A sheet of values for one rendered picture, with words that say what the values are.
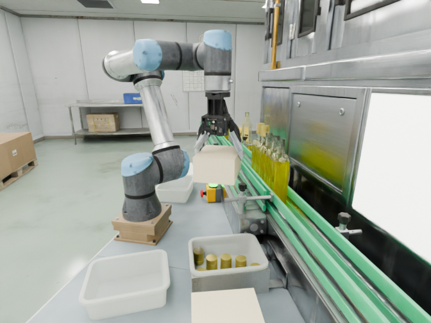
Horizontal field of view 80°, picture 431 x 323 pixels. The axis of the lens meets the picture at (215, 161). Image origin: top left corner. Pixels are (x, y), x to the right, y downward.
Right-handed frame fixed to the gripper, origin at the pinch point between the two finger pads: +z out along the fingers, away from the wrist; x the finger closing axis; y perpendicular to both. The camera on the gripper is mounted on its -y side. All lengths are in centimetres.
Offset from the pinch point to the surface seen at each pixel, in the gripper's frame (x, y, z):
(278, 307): 20.3, 18.6, 35.3
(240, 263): 8.9, 10.2, 29.4
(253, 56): -36, -626, -81
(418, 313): 41, 35, 14
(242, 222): 7.9, -2.9, 23.2
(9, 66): -499, -371, -50
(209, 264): -0.5, 11.7, 30.3
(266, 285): 16.8, 14.1, 32.7
